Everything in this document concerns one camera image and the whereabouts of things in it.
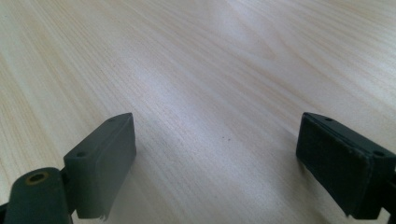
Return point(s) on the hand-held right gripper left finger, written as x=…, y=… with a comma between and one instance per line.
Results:
x=99, y=168

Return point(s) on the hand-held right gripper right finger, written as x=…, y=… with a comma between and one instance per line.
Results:
x=339, y=168

